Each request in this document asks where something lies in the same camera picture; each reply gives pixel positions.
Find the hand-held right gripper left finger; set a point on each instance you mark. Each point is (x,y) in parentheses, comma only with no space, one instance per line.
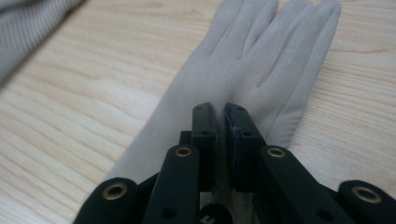
(205,130)

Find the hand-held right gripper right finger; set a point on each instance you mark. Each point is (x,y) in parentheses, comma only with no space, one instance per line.
(243,149)

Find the thin beige glove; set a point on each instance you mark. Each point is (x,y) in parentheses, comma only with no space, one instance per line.
(224,71)

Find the purple and white ski glove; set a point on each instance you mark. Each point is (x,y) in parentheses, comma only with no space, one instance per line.
(18,31)

